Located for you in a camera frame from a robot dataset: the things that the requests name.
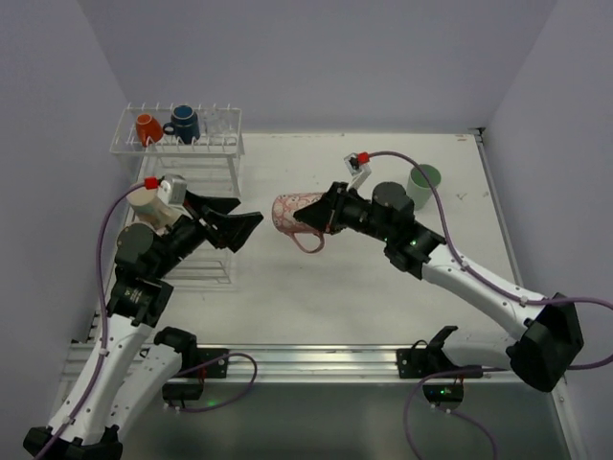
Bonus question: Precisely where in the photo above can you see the dark blue mug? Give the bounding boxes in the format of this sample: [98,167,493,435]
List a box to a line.
[163,104,200,145]

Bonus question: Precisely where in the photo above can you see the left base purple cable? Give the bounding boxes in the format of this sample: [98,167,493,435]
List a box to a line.
[165,350,259,413]

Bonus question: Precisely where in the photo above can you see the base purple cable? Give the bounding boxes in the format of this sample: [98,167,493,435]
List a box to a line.
[400,365,497,460]
[165,350,259,413]

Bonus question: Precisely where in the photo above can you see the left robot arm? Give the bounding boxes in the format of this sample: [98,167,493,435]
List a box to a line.
[23,192,263,459]

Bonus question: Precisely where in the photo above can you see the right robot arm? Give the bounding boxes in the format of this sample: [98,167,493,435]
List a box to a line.
[294,182,583,392]

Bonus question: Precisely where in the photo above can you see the pink patterned mug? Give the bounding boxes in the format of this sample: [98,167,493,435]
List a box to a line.
[271,193,325,255]

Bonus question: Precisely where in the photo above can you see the cream floral mug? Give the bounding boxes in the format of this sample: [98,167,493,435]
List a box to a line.
[127,188,181,231]

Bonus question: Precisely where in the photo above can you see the light green cup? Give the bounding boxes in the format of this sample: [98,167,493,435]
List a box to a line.
[406,164,442,211]

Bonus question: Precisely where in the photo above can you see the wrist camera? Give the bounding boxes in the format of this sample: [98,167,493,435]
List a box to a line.
[157,174,187,207]
[344,152,372,190]

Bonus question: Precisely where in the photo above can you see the clear plastic cup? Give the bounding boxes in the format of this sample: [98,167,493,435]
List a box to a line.
[204,108,231,137]

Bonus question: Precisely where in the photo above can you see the orange mug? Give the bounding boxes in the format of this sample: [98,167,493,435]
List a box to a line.
[135,113,164,148]

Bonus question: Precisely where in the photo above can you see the white wire dish rack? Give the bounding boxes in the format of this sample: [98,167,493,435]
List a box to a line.
[109,103,244,290]

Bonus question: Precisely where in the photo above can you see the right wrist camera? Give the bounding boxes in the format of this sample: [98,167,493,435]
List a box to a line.
[344,152,372,190]

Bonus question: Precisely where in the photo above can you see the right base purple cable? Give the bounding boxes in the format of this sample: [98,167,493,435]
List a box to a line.
[400,365,497,460]

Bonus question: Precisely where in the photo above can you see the aluminium mounting rail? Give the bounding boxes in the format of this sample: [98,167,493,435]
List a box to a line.
[59,343,520,384]

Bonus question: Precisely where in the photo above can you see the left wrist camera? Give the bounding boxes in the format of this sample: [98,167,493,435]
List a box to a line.
[157,174,187,207]

